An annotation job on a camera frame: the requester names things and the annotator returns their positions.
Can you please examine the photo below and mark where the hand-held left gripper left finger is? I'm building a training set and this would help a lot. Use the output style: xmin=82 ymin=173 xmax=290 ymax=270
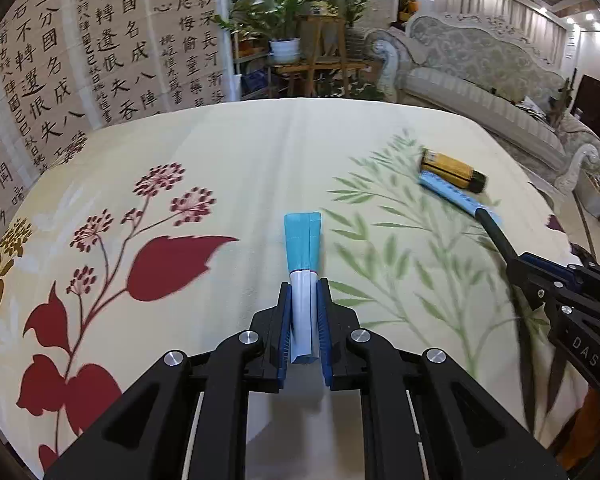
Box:
xmin=44 ymin=281 xmax=293 ymax=480

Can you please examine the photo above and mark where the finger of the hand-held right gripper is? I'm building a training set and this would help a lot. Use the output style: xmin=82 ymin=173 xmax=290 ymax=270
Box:
xmin=522 ymin=252 xmax=600 ymax=298
xmin=505 ymin=257 xmax=583 ymax=323

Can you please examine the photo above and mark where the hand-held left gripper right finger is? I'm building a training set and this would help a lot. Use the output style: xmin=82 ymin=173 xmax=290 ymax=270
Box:
xmin=316 ymin=280 xmax=568 ymax=480

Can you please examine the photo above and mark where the blue and white packet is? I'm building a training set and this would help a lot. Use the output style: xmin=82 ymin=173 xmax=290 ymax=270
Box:
xmin=283 ymin=211 xmax=323 ymax=365

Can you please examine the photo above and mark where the blue stick with black handle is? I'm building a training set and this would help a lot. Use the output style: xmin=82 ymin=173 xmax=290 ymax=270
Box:
xmin=419 ymin=170 xmax=523 ymax=261

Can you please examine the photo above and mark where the person's right forearm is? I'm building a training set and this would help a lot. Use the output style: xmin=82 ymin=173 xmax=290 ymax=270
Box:
xmin=555 ymin=385 xmax=600 ymax=471

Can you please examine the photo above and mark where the yellow bottle with black cap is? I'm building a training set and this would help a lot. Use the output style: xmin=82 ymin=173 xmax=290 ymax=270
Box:
xmin=419 ymin=147 xmax=488 ymax=194

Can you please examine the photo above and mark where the magazine on sofa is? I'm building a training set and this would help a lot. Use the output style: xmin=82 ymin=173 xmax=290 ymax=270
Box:
xmin=517 ymin=100 xmax=551 ymax=124

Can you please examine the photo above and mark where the dark door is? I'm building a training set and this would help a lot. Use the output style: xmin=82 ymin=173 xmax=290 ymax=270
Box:
xmin=570 ymin=75 xmax=600 ymax=136

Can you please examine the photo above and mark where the ornate cream sofa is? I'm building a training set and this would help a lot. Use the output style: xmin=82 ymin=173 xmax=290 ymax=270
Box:
xmin=365 ymin=12 xmax=600 ymax=196

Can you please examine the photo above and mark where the floral printed blanket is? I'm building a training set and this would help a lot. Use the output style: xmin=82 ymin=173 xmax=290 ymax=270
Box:
xmin=0 ymin=97 xmax=581 ymax=480

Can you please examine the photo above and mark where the small low green plant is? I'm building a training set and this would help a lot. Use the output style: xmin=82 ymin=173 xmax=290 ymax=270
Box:
xmin=330 ymin=82 xmax=386 ymax=102

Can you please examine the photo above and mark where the blue crate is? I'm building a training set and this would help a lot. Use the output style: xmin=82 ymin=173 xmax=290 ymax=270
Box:
xmin=242 ymin=71 xmax=271 ymax=101

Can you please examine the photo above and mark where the wooden plant stand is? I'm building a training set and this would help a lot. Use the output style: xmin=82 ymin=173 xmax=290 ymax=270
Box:
xmin=270 ymin=15 xmax=368 ymax=98

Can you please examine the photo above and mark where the leafy plant in white pot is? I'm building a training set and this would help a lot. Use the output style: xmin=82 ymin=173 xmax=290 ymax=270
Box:
xmin=215 ymin=0 xmax=306 ymax=65

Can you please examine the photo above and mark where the calligraphy folding screen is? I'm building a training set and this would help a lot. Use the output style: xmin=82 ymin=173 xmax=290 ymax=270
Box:
xmin=0 ymin=0 xmax=241 ymax=281

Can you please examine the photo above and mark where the black strap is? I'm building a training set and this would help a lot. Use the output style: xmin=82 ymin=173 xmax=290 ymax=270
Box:
xmin=517 ymin=305 xmax=539 ymax=431
xmin=547 ymin=340 xmax=569 ymax=413

